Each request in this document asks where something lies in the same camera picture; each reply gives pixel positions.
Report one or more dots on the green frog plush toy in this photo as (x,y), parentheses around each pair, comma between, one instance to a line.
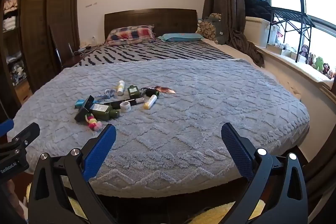
(319,62)

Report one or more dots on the brown monkey plush toy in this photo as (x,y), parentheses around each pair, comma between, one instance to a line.
(303,50)

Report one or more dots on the black mascara tube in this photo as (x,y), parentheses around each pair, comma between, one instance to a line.
(115,102)

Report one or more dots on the dark wooden nightstand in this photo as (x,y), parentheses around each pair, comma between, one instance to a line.
(74,57)

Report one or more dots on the black metal rack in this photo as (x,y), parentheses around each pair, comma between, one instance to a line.
(291,16)

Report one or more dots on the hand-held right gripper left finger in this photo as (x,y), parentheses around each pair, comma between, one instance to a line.
(101,150)

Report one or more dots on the black round jar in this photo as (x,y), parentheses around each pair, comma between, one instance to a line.
(152,93)

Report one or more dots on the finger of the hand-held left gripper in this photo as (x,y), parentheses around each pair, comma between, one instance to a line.
(6,126)
(26,134)

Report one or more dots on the white storage box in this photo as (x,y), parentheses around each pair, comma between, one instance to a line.
(257,31)

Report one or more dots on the yellow white tube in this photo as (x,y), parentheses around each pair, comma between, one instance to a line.
(150,102)

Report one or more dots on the dark quilted clothing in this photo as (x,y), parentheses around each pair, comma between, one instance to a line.
(256,6)

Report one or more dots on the large green bottle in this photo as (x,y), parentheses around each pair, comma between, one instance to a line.
(102,111)

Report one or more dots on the pale yellow fluffy rug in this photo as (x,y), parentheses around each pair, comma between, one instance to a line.
(225,213)

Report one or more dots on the small brown plush toy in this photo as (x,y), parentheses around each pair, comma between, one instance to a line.
(326,69)

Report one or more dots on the dark wooden wardrobe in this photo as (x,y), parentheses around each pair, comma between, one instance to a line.
(44,29)

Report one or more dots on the wood-print cushion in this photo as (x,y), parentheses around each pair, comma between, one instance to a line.
(208,28)

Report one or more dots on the white tape roll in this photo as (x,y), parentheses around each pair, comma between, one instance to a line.
(126,108)

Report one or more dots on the brown curtain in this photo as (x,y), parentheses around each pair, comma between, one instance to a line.
(228,3)

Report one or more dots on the copper foil wrapper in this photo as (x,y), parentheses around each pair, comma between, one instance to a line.
(163,89)

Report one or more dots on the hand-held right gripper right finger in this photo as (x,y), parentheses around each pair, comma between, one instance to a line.
(236,150)

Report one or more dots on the plaid pillow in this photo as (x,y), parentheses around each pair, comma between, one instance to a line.
(131,33)

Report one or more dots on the light blue packet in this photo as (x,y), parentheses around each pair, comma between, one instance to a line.
(79,103)

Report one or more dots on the dark wooden bed headboard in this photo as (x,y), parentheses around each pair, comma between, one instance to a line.
(149,18)

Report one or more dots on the small white yellow bottle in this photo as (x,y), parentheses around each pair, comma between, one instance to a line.
(120,88)

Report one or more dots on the black rectangular box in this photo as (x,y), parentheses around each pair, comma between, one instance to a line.
(83,109)

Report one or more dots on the colourful pompom toy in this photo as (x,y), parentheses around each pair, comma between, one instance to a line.
(93,123)

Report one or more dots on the small green bottle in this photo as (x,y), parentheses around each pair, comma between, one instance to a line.
(133,92)

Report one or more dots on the grey-blue textured blanket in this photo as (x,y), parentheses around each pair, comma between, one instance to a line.
(183,121)

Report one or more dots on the teal pillow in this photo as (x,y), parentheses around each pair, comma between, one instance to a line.
(181,37)

